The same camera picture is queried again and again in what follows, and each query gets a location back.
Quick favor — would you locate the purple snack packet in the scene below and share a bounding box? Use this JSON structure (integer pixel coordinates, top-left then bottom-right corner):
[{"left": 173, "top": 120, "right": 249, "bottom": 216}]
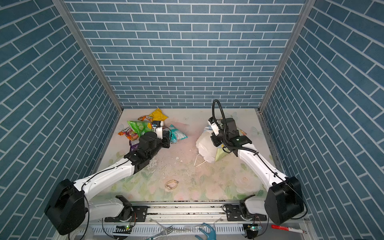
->
[{"left": 130, "top": 139, "right": 140, "bottom": 152}]

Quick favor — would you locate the green snack packet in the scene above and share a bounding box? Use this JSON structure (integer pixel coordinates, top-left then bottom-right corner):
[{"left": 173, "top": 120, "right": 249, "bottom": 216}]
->
[{"left": 127, "top": 121, "right": 153, "bottom": 137}]

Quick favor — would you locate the orange snack packet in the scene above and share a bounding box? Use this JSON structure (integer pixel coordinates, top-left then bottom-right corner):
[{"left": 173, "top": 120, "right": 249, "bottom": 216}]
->
[{"left": 138, "top": 116, "right": 153, "bottom": 123}]

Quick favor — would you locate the teal snack packet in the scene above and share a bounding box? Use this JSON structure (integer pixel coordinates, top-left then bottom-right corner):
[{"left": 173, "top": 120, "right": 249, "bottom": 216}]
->
[{"left": 169, "top": 125, "right": 188, "bottom": 144}]

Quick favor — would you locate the yellow snack packet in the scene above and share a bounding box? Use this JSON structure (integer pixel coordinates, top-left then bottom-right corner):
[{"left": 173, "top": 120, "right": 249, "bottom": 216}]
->
[{"left": 149, "top": 108, "right": 168, "bottom": 121}]

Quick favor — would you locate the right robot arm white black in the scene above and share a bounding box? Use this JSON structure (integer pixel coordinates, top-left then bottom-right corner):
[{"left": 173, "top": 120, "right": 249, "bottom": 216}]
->
[{"left": 208, "top": 117, "right": 306, "bottom": 225}]

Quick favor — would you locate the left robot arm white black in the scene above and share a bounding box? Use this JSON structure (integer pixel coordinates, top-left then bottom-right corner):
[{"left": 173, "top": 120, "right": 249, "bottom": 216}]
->
[{"left": 45, "top": 131, "right": 171, "bottom": 236}]

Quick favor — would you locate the beige rubber band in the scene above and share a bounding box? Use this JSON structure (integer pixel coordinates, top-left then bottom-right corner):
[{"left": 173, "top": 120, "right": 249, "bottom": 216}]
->
[{"left": 165, "top": 180, "right": 179, "bottom": 191}]

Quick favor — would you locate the metal fork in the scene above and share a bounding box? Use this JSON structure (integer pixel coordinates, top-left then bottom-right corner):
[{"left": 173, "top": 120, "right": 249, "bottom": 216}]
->
[{"left": 147, "top": 226, "right": 174, "bottom": 240}]

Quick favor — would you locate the teal plastic tool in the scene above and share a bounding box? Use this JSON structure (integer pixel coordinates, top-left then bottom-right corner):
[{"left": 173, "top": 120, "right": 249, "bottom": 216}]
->
[{"left": 198, "top": 223, "right": 217, "bottom": 240}]

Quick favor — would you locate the red white marker pen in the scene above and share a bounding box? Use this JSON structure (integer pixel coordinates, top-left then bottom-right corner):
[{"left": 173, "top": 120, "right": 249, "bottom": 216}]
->
[{"left": 271, "top": 225, "right": 308, "bottom": 234}]

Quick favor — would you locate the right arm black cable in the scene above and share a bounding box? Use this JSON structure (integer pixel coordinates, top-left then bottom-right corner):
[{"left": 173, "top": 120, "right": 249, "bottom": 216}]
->
[{"left": 211, "top": 99, "right": 309, "bottom": 220}]

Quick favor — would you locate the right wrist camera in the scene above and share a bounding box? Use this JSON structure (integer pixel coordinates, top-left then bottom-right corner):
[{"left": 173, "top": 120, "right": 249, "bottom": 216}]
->
[{"left": 208, "top": 117, "right": 220, "bottom": 136}]

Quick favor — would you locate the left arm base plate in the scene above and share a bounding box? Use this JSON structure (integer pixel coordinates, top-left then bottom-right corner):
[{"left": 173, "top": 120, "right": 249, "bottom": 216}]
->
[{"left": 104, "top": 206, "right": 149, "bottom": 223}]

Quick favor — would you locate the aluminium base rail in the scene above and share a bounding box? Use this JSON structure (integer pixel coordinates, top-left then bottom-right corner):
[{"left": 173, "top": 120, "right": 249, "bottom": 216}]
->
[{"left": 59, "top": 201, "right": 310, "bottom": 226}]

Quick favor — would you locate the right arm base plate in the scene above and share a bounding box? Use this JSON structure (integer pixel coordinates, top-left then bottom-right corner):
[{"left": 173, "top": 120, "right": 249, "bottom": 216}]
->
[{"left": 222, "top": 204, "right": 267, "bottom": 222}]

